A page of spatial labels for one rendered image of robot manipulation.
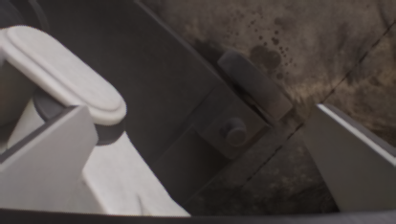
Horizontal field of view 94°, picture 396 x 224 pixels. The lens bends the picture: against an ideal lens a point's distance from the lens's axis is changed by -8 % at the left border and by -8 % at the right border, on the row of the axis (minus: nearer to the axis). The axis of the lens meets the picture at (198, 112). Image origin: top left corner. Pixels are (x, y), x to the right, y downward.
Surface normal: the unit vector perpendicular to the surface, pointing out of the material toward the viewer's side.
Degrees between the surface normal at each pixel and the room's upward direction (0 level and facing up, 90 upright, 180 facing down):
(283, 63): 0
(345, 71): 0
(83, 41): 0
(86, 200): 28
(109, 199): 90
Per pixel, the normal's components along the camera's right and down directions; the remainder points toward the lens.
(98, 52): -0.03, 0.34
